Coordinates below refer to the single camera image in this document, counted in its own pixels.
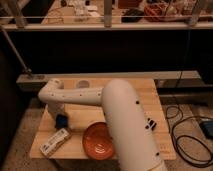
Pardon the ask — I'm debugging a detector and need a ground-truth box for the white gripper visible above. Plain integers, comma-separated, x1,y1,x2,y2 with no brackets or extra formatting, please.
47,103,68,129

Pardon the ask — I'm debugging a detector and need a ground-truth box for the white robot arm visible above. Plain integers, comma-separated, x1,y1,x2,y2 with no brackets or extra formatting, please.
38,79,168,171

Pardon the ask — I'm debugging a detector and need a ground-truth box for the orange ridged bowl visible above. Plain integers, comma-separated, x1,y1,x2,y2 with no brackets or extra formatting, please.
82,122,115,160

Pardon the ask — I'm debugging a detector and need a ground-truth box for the diagonal metal pole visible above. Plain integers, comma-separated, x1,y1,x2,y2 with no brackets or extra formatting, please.
0,25,33,78

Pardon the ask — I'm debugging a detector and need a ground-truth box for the black white striped block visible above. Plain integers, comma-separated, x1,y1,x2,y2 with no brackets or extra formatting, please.
146,118,157,130

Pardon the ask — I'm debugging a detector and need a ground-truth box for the blue power adapter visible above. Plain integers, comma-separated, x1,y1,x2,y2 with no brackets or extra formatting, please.
199,121,213,139

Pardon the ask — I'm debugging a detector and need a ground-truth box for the grey metal shelf rail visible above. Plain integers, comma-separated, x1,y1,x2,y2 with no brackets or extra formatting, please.
16,71,203,92

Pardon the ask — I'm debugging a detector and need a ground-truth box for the black floor cable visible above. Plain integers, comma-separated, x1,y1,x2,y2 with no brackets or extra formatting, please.
164,105,213,169

